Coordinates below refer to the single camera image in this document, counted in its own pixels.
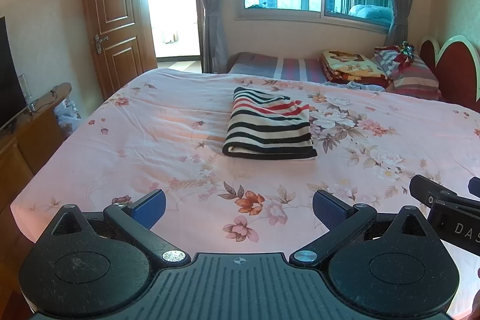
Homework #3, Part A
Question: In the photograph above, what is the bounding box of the black television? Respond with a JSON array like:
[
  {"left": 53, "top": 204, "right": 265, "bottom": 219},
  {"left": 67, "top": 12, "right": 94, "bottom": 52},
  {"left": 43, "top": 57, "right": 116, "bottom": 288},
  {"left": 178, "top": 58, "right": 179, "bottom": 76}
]
[{"left": 0, "top": 16, "right": 28, "bottom": 132}]

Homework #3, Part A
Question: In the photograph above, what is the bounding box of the wooden door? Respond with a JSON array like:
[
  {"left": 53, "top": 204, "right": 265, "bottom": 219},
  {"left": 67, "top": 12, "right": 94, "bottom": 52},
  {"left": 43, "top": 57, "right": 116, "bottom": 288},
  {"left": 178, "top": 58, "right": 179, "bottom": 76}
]
[{"left": 80, "top": 0, "right": 158, "bottom": 100}]

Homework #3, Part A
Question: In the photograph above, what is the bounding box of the folded printed blanket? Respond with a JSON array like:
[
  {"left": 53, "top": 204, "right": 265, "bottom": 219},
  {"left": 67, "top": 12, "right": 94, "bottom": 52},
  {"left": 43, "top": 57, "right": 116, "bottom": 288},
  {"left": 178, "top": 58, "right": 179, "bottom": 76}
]
[{"left": 319, "top": 49, "right": 391, "bottom": 88}]

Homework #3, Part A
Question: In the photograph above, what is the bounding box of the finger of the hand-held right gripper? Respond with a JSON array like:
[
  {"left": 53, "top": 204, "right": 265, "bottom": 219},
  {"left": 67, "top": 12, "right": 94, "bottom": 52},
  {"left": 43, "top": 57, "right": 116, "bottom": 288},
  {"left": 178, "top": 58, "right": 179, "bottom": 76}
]
[
  {"left": 467, "top": 176, "right": 480, "bottom": 200},
  {"left": 409, "top": 175, "right": 470, "bottom": 210}
]

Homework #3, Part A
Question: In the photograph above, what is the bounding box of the shiny ribbon bow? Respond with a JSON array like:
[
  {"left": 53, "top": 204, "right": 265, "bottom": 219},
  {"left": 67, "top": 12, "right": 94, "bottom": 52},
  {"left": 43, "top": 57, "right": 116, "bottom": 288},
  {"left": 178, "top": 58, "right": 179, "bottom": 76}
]
[{"left": 398, "top": 40, "right": 415, "bottom": 60}]

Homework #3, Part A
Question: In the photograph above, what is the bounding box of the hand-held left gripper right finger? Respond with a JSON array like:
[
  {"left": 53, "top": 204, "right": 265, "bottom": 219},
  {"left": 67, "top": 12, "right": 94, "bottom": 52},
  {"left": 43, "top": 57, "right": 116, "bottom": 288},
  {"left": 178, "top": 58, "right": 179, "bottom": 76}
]
[{"left": 289, "top": 189, "right": 432, "bottom": 267}]

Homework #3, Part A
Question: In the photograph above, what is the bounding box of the wooden cabinet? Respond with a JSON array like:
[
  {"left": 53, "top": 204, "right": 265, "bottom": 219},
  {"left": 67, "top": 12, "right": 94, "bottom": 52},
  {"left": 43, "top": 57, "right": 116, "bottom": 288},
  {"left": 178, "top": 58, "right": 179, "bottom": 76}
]
[{"left": 0, "top": 82, "right": 73, "bottom": 270}]

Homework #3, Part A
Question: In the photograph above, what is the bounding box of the teal quilt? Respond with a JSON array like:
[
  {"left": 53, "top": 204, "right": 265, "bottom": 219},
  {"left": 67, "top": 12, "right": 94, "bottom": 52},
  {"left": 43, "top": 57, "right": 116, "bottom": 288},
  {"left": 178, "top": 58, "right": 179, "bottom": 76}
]
[{"left": 347, "top": 4, "right": 394, "bottom": 25}]

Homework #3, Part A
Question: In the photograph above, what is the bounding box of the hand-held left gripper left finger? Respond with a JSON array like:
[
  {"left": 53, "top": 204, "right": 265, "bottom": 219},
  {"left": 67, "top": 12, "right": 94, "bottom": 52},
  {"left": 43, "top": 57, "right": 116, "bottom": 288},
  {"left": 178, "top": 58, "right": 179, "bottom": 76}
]
[{"left": 49, "top": 189, "right": 192, "bottom": 267}]

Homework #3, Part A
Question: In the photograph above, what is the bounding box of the red heart-shaped headboard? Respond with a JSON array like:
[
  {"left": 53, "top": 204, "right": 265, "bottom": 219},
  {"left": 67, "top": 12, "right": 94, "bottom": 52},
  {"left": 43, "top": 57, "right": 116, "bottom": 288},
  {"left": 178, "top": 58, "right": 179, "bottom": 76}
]
[{"left": 419, "top": 33, "right": 480, "bottom": 111}]

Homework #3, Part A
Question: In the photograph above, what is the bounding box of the metal door handle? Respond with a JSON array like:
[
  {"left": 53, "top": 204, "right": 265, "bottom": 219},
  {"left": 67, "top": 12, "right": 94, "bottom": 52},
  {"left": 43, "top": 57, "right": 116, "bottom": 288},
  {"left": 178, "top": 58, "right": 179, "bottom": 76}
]
[{"left": 94, "top": 34, "right": 110, "bottom": 55}]

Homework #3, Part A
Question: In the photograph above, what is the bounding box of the striped knit sweater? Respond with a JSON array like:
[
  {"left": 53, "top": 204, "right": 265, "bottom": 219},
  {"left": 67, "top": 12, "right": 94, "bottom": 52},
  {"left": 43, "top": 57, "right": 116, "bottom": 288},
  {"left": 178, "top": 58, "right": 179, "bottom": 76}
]
[{"left": 222, "top": 86, "right": 319, "bottom": 161}]

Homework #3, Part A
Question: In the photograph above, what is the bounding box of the striped pillow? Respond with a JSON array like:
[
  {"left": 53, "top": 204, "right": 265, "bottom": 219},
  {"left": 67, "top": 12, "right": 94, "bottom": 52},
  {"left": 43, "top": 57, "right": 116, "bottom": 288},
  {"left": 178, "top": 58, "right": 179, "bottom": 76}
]
[{"left": 373, "top": 46, "right": 443, "bottom": 101}]

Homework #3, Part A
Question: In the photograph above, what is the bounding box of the plastic bag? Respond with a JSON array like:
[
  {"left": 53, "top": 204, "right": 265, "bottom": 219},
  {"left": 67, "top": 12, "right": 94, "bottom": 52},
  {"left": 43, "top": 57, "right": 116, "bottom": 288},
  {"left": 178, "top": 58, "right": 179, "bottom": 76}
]
[{"left": 53, "top": 98, "right": 82, "bottom": 139}]

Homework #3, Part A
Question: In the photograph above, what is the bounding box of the striped mattress sheet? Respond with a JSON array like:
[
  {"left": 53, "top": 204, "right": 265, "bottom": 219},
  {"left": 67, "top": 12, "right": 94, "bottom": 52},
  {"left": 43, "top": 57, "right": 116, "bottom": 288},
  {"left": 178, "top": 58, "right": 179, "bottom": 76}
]
[{"left": 227, "top": 52, "right": 328, "bottom": 84}]

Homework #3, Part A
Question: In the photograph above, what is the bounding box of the light blue cloth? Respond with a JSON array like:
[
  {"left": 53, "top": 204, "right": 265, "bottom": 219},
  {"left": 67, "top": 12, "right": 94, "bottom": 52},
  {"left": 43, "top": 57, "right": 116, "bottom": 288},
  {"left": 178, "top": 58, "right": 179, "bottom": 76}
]
[{"left": 344, "top": 80, "right": 387, "bottom": 93}]

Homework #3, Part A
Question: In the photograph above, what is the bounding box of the pink floral bedsheet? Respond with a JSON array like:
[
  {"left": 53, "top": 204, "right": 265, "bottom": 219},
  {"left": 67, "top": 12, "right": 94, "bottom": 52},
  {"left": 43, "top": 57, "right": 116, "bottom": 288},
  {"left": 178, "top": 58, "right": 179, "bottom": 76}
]
[{"left": 10, "top": 67, "right": 480, "bottom": 319}]

